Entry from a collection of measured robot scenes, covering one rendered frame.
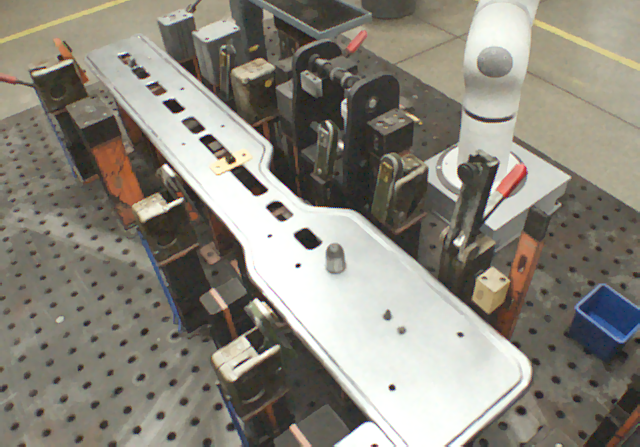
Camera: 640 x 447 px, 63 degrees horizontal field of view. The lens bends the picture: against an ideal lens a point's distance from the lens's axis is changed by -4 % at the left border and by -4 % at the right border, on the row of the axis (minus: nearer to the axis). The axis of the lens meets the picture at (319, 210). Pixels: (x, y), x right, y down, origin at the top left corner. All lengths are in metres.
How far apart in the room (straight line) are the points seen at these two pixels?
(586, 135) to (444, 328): 2.27
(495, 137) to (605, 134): 1.82
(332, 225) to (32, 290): 0.80
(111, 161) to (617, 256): 1.20
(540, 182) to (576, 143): 1.55
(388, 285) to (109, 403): 0.62
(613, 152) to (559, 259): 1.63
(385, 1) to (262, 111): 2.71
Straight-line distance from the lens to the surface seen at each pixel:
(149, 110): 1.31
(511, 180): 0.84
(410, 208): 0.97
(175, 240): 1.01
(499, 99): 1.18
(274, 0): 1.33
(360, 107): 0.94
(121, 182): 1.38
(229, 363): 0.74
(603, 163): 2.84
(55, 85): 1.51
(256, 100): 1.22
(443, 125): 1.67
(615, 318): 1.25
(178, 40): 1.58
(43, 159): 1.84
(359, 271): 0.86
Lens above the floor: 1.67
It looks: 45 degrees down
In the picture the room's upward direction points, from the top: 5 degrees counter-clockwise
